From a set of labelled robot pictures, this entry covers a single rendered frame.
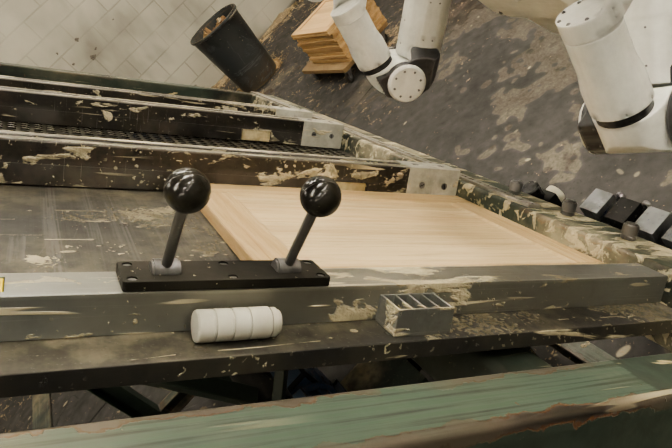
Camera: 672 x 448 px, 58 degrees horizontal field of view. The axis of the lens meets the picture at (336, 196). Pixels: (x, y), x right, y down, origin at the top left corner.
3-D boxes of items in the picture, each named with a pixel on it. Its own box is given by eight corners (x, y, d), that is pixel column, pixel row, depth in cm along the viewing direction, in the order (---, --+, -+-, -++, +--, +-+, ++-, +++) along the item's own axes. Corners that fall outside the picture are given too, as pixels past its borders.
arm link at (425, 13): (421, 83, 135) (443, -22, 124) (439, 105, 124) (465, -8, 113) (370, 80, 133) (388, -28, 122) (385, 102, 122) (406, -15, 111)
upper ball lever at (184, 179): (186, 293, 57) (219, 191, 48) (143, 295, 55) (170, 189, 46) (180, 261, 59) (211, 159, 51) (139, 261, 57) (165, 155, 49)
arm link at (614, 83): (533, 55, 70) (589, 180, 79) (623, 39, 62) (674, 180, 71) (570, 5, 75) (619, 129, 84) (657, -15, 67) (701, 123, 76)
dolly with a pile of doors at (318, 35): (398, 32, 436) (367, -14, 416) (354, 84, 423) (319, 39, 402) (351, 38, 487) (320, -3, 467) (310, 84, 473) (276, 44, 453)
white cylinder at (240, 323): (196, 349, 53) (281, 343, 57) (199, 318, 52) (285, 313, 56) (188, 333, 56) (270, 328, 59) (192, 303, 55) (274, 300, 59)
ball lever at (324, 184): (304, 289, 62) (353, 197, 54) (269, 291, 60) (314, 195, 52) (295, 260, 64) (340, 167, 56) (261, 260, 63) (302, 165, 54)
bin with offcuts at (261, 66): (292, 58, 542) (243, -1, 510) (254, 99, 529) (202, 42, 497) (266, 60, 585) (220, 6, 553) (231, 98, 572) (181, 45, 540)
